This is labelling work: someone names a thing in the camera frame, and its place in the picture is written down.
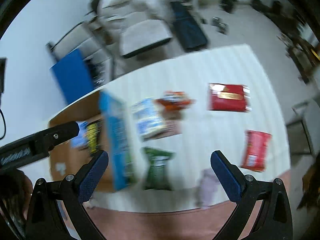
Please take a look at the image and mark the white padded chair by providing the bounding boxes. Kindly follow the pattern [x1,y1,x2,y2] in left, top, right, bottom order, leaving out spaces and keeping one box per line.
[97,0,172,59]

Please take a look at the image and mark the red noodle pack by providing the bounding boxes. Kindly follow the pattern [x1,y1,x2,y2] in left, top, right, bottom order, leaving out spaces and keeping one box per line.
[241,130,272,172]

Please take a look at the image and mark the white quilted chair back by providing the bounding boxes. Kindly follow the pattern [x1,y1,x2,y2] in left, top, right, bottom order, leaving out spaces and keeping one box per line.
[46,21,116,81]

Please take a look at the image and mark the lilac soft pack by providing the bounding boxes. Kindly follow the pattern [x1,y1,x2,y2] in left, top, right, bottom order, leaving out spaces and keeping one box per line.
[195,168,223,210]

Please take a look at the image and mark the red flat packet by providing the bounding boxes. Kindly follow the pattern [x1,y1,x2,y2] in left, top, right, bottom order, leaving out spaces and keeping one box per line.
[208,83,252,113]

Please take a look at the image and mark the cream blue tissue pack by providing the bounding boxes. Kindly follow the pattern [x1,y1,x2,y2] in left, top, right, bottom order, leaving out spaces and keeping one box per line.
[131,98,166,139]

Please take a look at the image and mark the black shoe shine wipes pack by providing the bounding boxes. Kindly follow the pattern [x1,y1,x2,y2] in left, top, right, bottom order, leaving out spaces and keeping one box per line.
[86,119,103,156]

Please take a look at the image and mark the orange snack bag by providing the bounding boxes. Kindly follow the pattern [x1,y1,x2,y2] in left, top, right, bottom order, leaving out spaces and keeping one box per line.
[155,91,195,120]

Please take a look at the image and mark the dark blue weight bench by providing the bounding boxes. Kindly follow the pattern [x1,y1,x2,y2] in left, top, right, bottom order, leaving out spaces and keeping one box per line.
[170,1,208,52]

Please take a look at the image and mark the black barbell on floor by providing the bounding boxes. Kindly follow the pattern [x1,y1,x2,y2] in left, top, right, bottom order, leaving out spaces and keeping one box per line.
[219,0,283,15]

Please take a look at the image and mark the chrome dumbbell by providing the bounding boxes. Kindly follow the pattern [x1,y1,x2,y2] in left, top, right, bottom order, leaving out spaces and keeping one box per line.
[212,17,228,35]

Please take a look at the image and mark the green snack bag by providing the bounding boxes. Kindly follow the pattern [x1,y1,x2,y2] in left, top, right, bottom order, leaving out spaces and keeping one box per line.
[143,147,174,191]

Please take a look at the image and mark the pink green life card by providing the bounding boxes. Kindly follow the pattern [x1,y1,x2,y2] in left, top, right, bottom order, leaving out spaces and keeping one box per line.
[159,120,182,138]

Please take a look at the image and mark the striped cream tablecloth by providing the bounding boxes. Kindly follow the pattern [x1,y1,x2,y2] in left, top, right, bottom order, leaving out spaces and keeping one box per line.
[94,44,290,213]

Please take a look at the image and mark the brown cardboard box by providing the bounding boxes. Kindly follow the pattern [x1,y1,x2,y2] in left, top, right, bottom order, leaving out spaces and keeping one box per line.
[48,90,137,193]

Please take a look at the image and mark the light blue tissue pack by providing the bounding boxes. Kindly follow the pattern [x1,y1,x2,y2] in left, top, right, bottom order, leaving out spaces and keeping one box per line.
[71,121,88,149]

